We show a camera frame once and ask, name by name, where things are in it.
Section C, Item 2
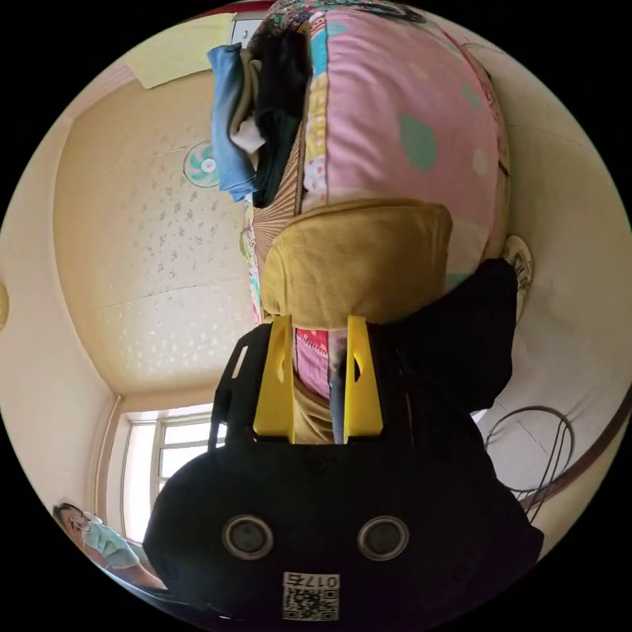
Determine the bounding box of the pile of clothes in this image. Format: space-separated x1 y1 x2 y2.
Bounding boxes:
207 28 313 209

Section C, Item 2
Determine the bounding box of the bed with pink dotted quilt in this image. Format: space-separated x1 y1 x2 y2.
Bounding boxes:
239 0 512 401

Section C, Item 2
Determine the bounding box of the fan with green blades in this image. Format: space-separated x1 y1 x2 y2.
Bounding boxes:
183 142 221 188

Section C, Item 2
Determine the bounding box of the black cable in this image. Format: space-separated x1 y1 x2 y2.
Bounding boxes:
483 404 576 494

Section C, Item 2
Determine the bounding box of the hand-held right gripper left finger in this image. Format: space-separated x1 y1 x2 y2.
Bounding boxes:
252 314 297 444

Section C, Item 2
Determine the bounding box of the yellow long sleeve shirt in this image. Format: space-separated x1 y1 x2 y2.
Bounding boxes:
259 199 454 444

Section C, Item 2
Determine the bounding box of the black garment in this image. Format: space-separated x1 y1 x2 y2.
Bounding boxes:
382 256 519 413

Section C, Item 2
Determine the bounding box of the window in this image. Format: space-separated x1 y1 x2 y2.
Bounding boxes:
122 404 229 497

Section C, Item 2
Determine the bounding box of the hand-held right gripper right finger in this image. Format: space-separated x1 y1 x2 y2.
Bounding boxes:
343 315 384 442

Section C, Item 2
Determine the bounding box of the person's body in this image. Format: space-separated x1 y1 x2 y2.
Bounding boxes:
51 501 169 592

